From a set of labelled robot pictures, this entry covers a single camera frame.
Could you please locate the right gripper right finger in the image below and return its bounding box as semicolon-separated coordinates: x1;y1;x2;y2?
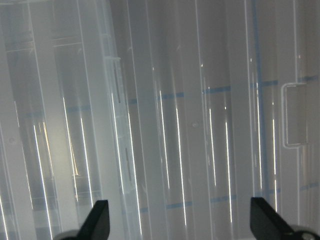
250;197;300;240

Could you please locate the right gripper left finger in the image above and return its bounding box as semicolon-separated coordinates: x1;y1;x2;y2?
75;200;110;240

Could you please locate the clear plastic box lid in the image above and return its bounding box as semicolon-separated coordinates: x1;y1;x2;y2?
0;0;320;240

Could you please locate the clear plastic storage box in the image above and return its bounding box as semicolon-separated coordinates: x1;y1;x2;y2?
0;0;136;240

